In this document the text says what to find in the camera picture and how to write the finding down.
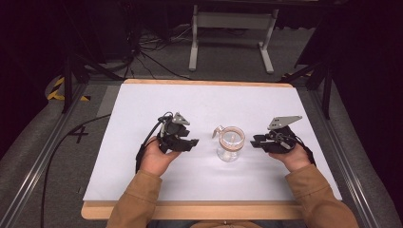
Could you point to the black metal stand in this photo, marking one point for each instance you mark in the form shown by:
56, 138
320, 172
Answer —
72, 72
320, 76

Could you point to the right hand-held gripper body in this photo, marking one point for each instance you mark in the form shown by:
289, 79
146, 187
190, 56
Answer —
280, 136

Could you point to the yellow black hazard tape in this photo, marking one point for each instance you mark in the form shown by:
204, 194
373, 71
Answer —
57, 91

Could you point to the white metal table frame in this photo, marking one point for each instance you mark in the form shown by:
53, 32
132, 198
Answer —
233, 20

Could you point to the person's right hand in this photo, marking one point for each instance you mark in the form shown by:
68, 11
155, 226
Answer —
294, 160

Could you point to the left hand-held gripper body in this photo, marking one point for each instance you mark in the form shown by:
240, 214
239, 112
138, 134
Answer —
173, 129

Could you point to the white table mat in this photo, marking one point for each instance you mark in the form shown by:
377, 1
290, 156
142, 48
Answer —
206, 104

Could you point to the person's left hand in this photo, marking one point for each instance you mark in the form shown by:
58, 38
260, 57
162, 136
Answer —
156, 160

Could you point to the person's brown jacket torso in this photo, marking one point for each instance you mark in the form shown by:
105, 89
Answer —
226, 224

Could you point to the aluminium rail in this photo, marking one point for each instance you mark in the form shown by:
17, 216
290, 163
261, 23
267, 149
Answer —
345, 164
38, 164

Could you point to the clear glass jar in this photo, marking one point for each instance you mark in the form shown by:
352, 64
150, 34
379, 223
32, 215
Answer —
230, 144

